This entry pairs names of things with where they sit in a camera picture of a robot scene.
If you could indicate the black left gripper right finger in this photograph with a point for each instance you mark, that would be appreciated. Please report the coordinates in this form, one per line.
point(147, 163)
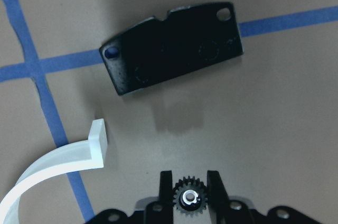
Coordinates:
point(218, 200)

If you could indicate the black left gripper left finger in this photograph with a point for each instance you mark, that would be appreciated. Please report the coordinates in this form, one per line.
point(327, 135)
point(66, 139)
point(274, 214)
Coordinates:
point(166, 197)

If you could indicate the small black bearing gear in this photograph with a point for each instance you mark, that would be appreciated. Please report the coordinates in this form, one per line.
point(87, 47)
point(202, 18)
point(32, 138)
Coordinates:
point(190, 196)

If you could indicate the white curved plastic piece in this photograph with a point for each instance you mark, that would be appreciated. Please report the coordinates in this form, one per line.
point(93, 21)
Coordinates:
point(78, 156)

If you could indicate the small black plastic bracket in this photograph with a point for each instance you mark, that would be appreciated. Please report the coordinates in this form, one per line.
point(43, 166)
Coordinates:
point(154, 50)

